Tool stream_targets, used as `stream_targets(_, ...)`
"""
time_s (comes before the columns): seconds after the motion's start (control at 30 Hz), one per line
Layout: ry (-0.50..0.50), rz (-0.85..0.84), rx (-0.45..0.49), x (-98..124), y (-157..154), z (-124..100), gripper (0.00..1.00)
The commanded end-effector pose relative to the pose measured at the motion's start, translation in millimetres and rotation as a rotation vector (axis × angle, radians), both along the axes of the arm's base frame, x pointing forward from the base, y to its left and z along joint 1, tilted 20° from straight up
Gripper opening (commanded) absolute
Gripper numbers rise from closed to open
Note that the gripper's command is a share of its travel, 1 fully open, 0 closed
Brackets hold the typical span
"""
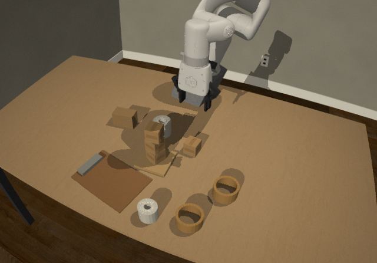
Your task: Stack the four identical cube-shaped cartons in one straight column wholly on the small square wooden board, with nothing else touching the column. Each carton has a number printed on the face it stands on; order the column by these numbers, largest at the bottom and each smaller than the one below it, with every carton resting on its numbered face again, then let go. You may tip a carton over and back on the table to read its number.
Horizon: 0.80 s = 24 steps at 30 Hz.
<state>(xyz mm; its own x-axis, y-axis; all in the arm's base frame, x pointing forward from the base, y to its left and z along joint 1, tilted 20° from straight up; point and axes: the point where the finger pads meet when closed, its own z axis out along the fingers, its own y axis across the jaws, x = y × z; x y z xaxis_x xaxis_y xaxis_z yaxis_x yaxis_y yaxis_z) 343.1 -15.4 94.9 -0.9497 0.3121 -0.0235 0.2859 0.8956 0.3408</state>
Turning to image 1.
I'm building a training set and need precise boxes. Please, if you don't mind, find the tan hollow cylinder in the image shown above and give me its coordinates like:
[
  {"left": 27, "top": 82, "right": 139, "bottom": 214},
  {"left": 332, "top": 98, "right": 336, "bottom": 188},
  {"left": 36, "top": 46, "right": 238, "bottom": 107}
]
[{"left": 212, "top": 176, "right": 240, "bottom": 204}]

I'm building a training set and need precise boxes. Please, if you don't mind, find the grey cylinder with central hole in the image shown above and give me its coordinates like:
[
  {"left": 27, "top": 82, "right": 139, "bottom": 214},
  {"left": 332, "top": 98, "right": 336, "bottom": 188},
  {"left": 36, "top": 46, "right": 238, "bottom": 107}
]
[
  {"left": 153, "top": 115, "right": 171, "bottom": 138},
  {"left": 137, "top": 198, "right": 159, "bottom": 224}
]

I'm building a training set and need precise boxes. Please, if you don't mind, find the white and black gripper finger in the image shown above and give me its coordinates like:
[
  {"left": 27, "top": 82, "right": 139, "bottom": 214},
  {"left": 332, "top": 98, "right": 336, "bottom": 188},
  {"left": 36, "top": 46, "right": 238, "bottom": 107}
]
[
  {"left": 171, "top": 75, "right": 186, "bottom": 103},
  {"left": 204, "top": 82, "right": 221, "bottom": 112}
]

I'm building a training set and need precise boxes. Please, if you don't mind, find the brown wooden ring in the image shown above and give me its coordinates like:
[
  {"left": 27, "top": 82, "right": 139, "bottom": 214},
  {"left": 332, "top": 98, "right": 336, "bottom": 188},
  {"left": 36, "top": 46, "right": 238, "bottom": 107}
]
[{"left": 175, "top": 203, "right": 204, "bottom": 234}]

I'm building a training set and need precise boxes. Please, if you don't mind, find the brown cardboard box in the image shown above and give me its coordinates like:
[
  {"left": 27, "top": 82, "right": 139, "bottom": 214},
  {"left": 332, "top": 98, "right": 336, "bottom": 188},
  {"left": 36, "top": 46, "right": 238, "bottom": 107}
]
[
  {"left": 183, "top": 135, "right": 202, "bottom": 157},
  {"left": 144, "top": 121, "right": 164, "bottom": 144},
  {"left": 146, "top": 149, "right": 166, "bottom": 165},
  {"left": 144, "top": 137, "right": 166, "bottom": 155}
]

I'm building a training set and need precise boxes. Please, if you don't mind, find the brown cardboard carton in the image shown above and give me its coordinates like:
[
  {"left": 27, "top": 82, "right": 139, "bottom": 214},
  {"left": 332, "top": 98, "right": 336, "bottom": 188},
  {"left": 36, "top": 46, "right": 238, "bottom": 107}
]
[{"left": 112, "top": 107, "right": 138, "bottom": 130}]

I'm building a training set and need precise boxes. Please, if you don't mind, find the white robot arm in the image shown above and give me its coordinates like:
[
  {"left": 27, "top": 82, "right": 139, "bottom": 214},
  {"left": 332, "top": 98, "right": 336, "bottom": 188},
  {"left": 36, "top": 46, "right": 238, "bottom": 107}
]
[{"left": 180, "top": 0, "right": 271, "bottom": 76}]

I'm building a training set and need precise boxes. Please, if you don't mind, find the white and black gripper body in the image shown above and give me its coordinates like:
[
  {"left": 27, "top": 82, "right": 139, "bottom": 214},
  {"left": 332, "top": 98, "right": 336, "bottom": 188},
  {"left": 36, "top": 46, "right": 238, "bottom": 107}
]
[{"left": 178, "top": 60, "right": 212, "bottom": 97}]

